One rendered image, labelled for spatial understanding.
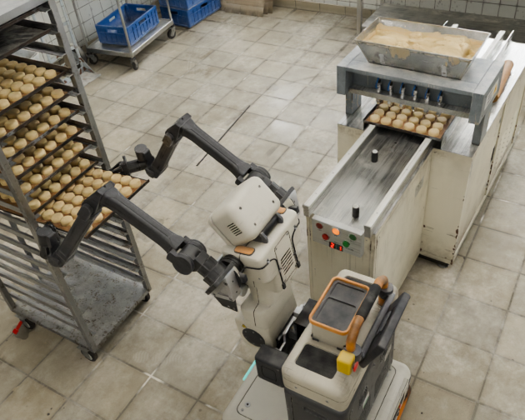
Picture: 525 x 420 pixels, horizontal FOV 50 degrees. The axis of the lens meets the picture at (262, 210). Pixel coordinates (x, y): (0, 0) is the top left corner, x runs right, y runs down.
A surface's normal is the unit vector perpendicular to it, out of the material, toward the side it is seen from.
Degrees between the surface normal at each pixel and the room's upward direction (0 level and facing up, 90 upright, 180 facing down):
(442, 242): 90
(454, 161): 90
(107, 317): 0
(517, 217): 0
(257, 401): 0
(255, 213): 47
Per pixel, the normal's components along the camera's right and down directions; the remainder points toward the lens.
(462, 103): -0.54, 0.59
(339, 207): -0.09, -0.75
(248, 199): 0.57, -0.32
